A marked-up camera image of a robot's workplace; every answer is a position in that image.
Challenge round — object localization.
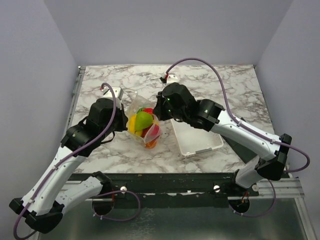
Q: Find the yellow toy mango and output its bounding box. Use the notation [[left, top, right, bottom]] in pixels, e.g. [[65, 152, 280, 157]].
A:
[[128, 114, 137, 134]]

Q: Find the clear zip top bag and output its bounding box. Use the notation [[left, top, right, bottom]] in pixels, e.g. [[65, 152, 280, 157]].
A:
[[125, 94, 162, 149]]

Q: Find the yellow toy pear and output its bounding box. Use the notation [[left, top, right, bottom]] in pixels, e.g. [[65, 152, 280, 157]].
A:
[[134, 130, 143, 137]]

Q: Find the green toy pear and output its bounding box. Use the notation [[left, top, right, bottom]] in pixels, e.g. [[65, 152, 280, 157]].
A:
[[135, 111, 154, 131]]

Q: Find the red toy apple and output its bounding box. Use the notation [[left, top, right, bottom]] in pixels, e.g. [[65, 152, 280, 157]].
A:
[[149, 124, 160, 136]]

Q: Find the white perforated plastic basket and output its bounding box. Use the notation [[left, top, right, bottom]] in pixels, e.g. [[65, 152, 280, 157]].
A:
[[171, 119, 224, 157]]

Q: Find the green toy watermelon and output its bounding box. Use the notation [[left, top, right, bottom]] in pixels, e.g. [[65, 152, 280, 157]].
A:
[[136, 107, 145, 113]]

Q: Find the red toy pomegranate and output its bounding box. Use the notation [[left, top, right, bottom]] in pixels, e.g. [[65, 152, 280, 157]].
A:
[[142, 107, 153, 115]]

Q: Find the orange toy fruit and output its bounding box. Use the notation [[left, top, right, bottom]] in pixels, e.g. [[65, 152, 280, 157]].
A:
[[145, 139, 157, 149]]

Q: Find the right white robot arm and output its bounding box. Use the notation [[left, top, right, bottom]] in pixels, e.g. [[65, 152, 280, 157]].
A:
[[153, 82, 292, 196]]

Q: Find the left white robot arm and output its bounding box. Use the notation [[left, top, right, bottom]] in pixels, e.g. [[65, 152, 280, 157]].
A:
[[9, 97, 128, 234]]

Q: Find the black cutting board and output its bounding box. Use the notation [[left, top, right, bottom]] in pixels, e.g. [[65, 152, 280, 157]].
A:
[[221, 135, 258, 164]]

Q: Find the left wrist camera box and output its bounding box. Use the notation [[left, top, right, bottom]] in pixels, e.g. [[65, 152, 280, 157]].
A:
[[100, 86, 124, 101]]

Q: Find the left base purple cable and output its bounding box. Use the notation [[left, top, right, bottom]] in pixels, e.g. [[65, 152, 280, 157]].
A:
[[91, 189, 141, 222]]

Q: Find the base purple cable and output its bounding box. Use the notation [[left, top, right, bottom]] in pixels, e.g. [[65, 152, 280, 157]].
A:
[[231, 178, 277, 218], [91, 189, 141, 222]]

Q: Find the black metal base rail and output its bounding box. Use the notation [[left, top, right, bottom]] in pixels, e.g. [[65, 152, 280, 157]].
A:
[[92, 173, 259, 209]]

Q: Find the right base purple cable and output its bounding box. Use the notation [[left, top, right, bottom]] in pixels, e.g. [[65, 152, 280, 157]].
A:
[[231, 178, 277, 218]]

